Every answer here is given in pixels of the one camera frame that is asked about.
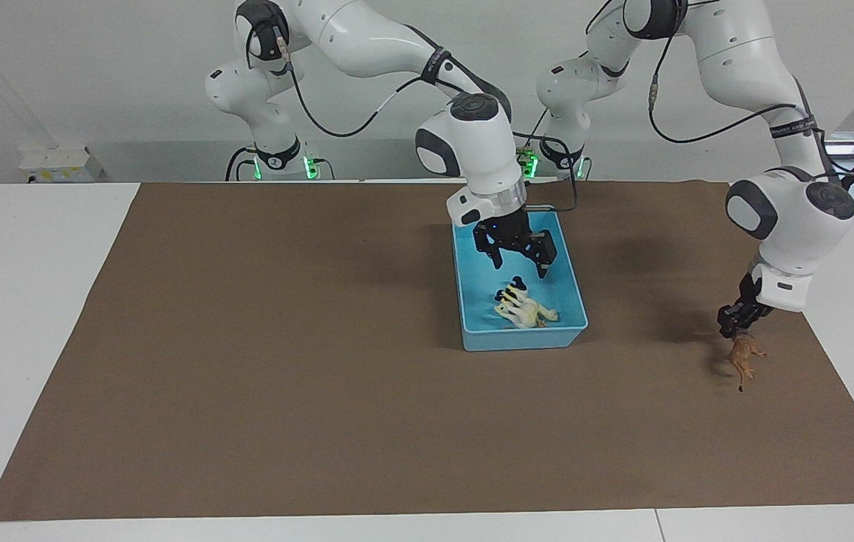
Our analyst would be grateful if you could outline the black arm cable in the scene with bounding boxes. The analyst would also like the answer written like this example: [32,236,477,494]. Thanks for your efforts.
[274,30,580,215]
[585,0,823,148]

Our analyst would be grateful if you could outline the black right base cable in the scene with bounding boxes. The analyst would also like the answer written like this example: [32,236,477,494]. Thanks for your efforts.
[225,147,258,181]

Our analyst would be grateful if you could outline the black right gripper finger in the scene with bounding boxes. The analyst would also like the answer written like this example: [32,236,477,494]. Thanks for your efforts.
[474,241,505,271]
[531,230,560,280]

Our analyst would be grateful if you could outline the light blue storage box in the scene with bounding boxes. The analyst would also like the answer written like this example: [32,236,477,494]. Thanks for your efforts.
[450,205,590,353]

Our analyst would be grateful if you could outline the black base cable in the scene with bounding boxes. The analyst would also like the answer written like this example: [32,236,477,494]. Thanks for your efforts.
[521,109,552,163]
[225,147,258,181]

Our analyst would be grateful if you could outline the black left base cable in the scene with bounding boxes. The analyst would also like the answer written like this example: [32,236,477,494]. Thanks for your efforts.
[521,109,552,163]

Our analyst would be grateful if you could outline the brown table mat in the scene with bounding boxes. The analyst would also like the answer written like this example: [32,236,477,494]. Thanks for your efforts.
[0,181,854,522]

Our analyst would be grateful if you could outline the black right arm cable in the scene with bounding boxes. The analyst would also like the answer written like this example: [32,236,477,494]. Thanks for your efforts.
[274,30,580,215]

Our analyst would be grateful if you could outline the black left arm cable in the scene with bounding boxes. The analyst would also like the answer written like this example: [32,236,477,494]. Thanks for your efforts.
[585,0,823,148]

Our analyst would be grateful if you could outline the cream horse toy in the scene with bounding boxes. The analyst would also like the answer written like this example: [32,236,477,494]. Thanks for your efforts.
[493,290,560,330]

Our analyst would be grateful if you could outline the brown lion toy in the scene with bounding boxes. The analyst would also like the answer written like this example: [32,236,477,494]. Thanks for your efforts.
[728,331,769,394]

